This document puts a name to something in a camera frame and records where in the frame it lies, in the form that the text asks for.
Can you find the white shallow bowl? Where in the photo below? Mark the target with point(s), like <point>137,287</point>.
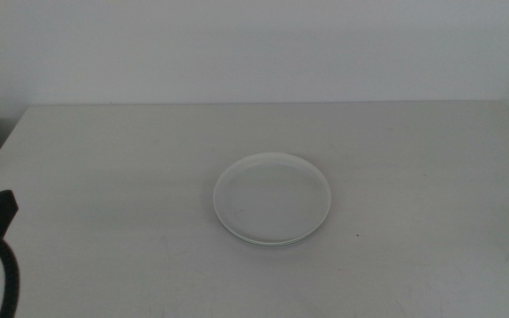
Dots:
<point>272,199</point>

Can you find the mint green shallow bowl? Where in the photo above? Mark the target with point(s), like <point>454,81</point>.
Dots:
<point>254,241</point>

